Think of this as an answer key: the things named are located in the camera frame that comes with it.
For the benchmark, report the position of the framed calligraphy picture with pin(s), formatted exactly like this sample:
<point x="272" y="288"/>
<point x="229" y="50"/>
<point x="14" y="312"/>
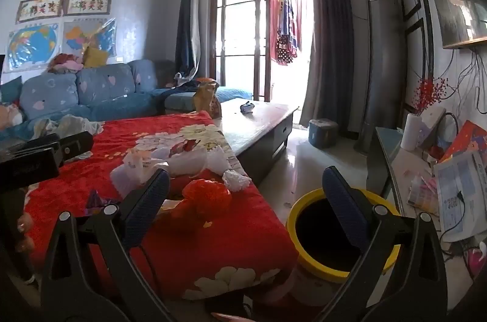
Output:
<point x="40" y="10"/>
<point x="89" y="5"/>

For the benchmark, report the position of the red floral blanket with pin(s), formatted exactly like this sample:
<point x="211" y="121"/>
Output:
<point x="114" y="139"/>

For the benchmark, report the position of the world map poster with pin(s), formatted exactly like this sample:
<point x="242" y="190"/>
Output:
<point x="34" y="48"/>

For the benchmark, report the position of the grey blue curtain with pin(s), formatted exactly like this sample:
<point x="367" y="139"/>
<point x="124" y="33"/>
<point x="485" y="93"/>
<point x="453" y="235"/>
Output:
<point x="327" y="21"/>

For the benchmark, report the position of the white lavender box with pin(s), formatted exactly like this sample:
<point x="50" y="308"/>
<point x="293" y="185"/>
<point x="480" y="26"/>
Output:
<point x="432" y="126"/>

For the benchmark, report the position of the red plastic bag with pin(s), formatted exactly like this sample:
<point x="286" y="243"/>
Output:
<point x="205" y="196"/>

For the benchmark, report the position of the person's left hand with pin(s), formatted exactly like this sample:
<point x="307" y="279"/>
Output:
<point x="23" y="227"/>

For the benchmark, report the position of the glass-topped television cabinet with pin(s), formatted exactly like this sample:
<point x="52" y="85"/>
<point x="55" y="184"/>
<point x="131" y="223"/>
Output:
<point x="384" y="154"/>

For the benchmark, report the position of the yellow-rimmed trash bin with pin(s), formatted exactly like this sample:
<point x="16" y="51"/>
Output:
<point x="315" y="234"/>

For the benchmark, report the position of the small crumpled item on table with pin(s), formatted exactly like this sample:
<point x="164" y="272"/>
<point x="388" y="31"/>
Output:
<point x="247" y="107"/>

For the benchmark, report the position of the red colourful box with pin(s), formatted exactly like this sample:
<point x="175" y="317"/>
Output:
<point x="470" y="139"/>

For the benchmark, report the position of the dark coffee table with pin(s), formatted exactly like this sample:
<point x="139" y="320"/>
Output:
<point x="258" y="124"/>

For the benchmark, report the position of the small red bundle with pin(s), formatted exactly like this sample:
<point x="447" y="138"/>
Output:
<point x="437" y="152"/>

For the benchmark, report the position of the blue patterned sofa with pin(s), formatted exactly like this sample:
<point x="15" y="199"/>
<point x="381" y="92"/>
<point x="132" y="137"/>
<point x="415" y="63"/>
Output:
<point x="106" y="82"/>

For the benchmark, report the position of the dark blue curtain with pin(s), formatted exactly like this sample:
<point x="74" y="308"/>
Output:
<point x="184" y="25"/>

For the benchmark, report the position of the teal cushion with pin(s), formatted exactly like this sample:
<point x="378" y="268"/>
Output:
<point x="11" y="90"/>

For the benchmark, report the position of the pale green cloth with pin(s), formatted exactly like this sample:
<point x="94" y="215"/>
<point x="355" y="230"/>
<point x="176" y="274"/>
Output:
<point x="72" y="124"/>

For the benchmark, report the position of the small white paper wad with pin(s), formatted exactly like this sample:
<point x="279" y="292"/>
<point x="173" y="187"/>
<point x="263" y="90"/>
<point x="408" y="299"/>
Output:
<point x="236" y="179"/>

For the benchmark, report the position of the country map poster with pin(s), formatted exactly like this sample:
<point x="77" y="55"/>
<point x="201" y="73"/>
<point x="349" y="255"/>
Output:
<point x="87" y="36"/>

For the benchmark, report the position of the blue printed paper sheet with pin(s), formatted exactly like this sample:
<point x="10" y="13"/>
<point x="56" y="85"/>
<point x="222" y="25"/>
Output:
<point x="452" y="177"/>

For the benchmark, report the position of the yellow pillow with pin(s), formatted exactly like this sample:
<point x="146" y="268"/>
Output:
<point x="95" y="57"/>

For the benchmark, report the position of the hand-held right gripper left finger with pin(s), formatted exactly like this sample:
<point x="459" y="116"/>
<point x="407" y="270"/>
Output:
<point x="152" y="200"/>

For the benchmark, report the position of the pile of colourful clothes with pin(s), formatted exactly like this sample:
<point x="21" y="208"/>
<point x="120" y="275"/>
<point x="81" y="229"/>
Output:
<point x="64" y="63"/>

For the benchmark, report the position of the brown paper bag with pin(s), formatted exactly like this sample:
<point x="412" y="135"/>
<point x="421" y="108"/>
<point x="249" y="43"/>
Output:
<point x="205" y="97"/>

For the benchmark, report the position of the purple wrapper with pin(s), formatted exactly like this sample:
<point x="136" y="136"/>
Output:
<point x="95" y="200"/>

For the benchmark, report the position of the grey standing air conditioner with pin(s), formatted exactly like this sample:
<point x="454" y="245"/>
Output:
<point x="380" y="59"/>

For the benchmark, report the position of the blue storage stool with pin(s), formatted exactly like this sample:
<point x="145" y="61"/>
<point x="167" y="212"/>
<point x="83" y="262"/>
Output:
<point x="322" y="133"/>

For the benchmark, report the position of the colour swatch box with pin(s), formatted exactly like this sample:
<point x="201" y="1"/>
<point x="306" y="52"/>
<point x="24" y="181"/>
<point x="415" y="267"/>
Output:
<point x="424" y="194"/>

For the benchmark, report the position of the red berry branches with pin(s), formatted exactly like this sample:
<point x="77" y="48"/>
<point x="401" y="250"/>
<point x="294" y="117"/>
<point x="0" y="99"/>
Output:
<point x="430" y="93"/>

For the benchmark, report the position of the white paper roll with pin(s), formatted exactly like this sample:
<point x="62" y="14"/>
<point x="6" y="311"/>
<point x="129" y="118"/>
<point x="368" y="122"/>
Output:
<point x="410" y="131"/>

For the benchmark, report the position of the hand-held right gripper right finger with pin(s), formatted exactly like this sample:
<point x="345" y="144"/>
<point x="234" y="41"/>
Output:
<point x="342" y="204"/>

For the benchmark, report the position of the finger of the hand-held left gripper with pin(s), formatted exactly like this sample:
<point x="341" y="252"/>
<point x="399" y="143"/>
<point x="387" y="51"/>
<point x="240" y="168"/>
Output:
<point x="76" y="145"/>

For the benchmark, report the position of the hanging laundry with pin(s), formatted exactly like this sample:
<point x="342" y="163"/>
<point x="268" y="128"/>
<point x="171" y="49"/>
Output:
<point x="285" y="33"/>

